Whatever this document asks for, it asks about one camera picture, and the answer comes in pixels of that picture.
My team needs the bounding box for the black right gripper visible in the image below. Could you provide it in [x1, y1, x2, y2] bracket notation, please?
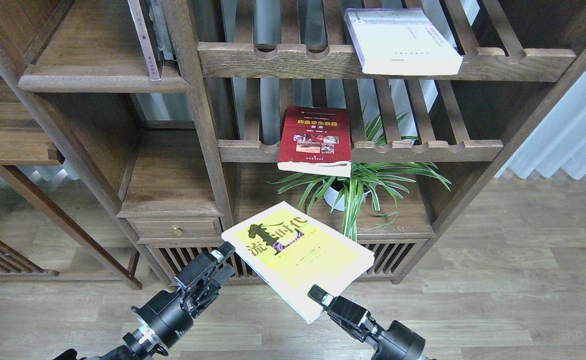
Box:
[307, 284, 427, 360]

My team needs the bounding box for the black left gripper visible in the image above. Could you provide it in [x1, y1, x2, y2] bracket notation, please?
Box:
[130, 241, 235, 350]

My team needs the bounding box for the thin upright pink book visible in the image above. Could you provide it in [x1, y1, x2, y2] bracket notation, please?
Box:
[128, 0, 163, 81]

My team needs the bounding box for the white pleated curtain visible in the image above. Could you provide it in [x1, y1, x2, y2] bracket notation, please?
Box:
[498, 71, 586, 180]

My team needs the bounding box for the white plant pot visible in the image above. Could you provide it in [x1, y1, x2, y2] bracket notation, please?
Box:
[323, 180, 371, 212]

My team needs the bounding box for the white purple paperback book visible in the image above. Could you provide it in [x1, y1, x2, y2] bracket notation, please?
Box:
[344, 7, 463, 76]

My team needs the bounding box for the yellow green paperback book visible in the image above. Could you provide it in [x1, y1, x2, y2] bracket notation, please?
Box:
[221, 202, 374, 324]

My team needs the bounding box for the brass drawer knob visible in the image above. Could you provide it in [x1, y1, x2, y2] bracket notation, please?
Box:
[172, 225, 183, 237]

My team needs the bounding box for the dark wooden bookshelf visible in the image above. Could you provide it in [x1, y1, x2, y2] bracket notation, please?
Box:
[0, 0, 586, 284]

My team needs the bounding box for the green spider plant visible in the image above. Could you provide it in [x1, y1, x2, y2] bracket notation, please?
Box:
[268, 112, 452, 243]

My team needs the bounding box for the grey upright book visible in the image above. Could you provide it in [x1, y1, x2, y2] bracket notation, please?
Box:
[150, 0, 175, 60]

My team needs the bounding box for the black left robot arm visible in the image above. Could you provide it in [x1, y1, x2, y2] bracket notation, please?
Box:
[100, 242, 235, 360]

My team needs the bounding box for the red paperback book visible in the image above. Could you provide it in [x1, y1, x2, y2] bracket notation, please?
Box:
[278, 105, 351, 178]

